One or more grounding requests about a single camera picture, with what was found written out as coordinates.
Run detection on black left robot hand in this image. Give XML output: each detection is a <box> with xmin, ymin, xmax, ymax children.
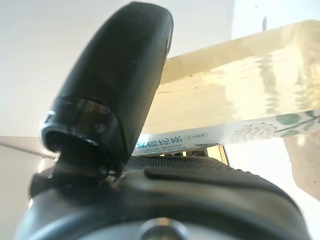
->
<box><xmin>14</xmin><ymin>1</ymin><xmax>308</xmax><ymax>240</ymax></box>

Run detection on tea bottle with white cap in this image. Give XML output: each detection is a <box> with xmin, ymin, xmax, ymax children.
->
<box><xmin>129</xmin><ymin>19</ymin><xmax>320</xmax><ymax>157</ymax></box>

